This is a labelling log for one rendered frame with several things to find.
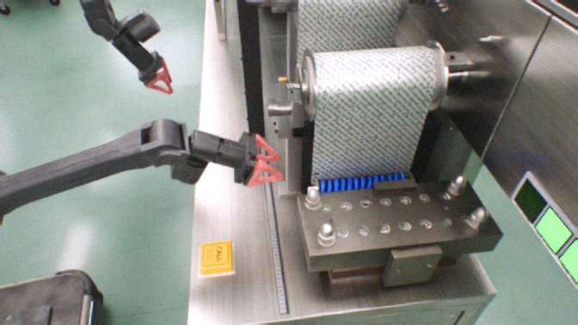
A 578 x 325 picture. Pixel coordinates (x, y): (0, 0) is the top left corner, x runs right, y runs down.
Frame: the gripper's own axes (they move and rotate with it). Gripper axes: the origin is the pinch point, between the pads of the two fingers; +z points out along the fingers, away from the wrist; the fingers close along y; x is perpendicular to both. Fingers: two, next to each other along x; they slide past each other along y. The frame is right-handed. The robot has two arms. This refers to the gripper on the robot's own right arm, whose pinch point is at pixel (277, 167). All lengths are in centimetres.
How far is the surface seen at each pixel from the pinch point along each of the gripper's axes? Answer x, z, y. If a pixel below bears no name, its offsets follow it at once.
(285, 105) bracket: 10.2, -2.3, -8.9
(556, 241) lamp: 27, 31, 31
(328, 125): 14.4, 4.5, -0.1
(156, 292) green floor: -122, 3, -33
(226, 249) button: -20.2, -4.1, 9.3
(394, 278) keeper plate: -1.9, 26.0, 21.9
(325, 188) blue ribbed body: 0.1, 12.0, 2.7
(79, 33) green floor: -177, -91, -320
